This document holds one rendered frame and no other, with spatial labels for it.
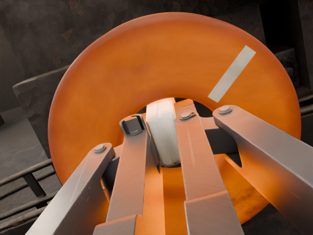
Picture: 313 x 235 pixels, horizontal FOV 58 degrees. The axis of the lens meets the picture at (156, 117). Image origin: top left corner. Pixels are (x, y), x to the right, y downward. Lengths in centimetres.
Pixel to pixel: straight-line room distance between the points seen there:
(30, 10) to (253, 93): 49
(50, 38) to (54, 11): 5
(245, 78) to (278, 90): 2
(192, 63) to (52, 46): 45
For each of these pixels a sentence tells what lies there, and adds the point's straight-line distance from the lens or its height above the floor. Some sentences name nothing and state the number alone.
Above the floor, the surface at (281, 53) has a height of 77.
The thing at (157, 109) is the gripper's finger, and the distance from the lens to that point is 15.
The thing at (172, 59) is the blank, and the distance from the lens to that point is 15.
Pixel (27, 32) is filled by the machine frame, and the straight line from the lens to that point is 60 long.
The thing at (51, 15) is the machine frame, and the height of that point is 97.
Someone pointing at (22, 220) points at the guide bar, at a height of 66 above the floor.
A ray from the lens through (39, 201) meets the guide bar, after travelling 62.
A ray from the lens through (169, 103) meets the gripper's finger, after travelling 15.
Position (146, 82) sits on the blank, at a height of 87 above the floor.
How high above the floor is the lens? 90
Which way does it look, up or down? 19 degrees down
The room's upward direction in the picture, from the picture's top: 19 degrees counter-clockwise
